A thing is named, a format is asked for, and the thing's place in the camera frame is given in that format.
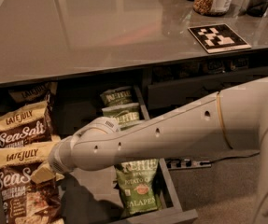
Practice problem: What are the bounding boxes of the open grey top drawer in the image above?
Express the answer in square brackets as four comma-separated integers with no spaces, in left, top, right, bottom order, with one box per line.
[0,81,199,224]

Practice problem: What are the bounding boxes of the front green Kettle chip bag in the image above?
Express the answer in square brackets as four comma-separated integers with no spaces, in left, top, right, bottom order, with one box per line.
[115,159,162,218]

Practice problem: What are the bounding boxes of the black power cable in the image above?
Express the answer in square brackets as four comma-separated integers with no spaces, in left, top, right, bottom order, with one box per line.
[209,150,261,165]

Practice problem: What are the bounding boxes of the green kettle chip bag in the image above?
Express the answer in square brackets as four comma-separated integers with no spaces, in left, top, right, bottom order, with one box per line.
[115,159,162,218]
[100,86,133,106]
[102,103,140,129]

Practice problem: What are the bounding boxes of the grey power strip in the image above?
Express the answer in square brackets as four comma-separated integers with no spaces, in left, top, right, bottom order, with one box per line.
[165,159,212,170]

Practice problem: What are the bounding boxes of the brown sea salt chip bag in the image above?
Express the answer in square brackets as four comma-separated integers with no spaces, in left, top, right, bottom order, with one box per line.
[0,101,61,148]
[0,142,64,224]

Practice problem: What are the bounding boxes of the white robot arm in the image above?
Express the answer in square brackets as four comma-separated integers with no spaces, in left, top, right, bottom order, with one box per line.
[31,77,268,224]

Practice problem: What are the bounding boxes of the upper right grey drawer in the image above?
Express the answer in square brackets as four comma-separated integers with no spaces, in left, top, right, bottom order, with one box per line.
[147,66,268,110]

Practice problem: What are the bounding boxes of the black white fiducial marker tile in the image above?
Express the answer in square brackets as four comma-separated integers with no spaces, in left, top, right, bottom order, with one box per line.
[188,23,251,54]

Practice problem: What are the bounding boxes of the rear brown Late July bag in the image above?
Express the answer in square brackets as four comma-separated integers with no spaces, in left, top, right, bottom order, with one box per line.
[8,82,58,107]

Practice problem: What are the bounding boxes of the rear green Kettle chip bag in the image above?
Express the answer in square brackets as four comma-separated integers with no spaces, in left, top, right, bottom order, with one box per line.
[100,86,133,106]

